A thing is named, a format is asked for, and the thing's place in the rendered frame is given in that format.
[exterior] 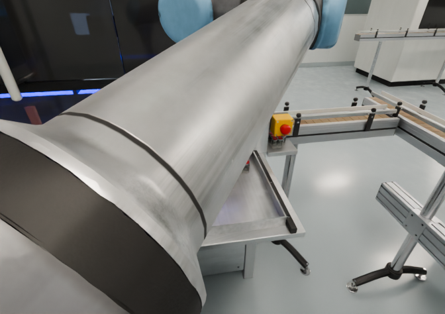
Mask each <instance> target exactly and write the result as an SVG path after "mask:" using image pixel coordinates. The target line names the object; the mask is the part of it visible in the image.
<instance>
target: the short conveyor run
mask: <svg viewBox="0 0 445 314"><path fill-rule="evenodd" d="M353 100H354V102H352V105H351V107H337V108H327V109H307V110H297V111H289V107H288V105H289V102H288V101H286V102H285V105H286V107H284V108H283V111H278V112H288V113H289V114H290V116H291V117H292V118H293V127H292V131H291V135H286V138H288V139H289V140H290V141H291V142H292V144H302V143H310V142H325V141H333V140H348V139H356V138H371V137H379V136H394V134H395V131H396V130H397V127H398V124H399V122H400V118H397V117H393V116H391V115H390V114H391V113H396V112H397V110H396V109H388V110H383V109H386V108H387V105H366V106H356V105H357V102H356V101H357V100H358V98H357V97H355V98H354V99H353ZM368 109H371V110H368ZM359 110H362V111H359ZM339 111H343V112H339ZM330 112H333V113H330ZM311 113H314V114H311ZM302 114H304V115H302Z"/></svg>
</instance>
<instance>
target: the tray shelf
mask: <svg viewBox="0 0 445 314"><path fill-rule="evenodd" d="M259 155H260V158H261V159H262V162H263V163H264V165H265V167H266V169H267V171H268V173H269V175H270V177H271V179H272V180H273V182H274V184H275V186H276V188H277V190H278V192H279V194H280V196H281V198H282V200H283V202H284V203H285V206H286V207H287V210H288V211H289V214H290V215H291V217H292V219H293V221H294V223H295V225H296V227H297V232H296V233H293V234H291V233H290V232H289V229H288V228H287V225H286V224H285V226H280V227H271V228H265V229H256V230H250V231H240V232H235V233H225V234H220V235H211V236H206V237H205V240H204V241H203V243H202V245H201V247H200V249H199V251H203V250H212V249H218V248H226V247H231V246H241V245H246V244H255V243H260V242H269V241H275V240H283V239H289V238H298V237H303V236H305V233H306V232H305V229H304V228H303V226H302V224H301V222H300V220H299V218H298V216H297V215H296V213H295V211H294V209H293V208H292V206H291V204H290V202H289V200H288V198H287V196H286V194H285V193H284V191H283V189H282V187H281V186H280V184H279V182H278V180H277V178H276V176H275V174H274V173H273V171H272V169H271V167H270V165H269V164H268V161H267V160H266V158H265V156H264V154H259Z"/></svg>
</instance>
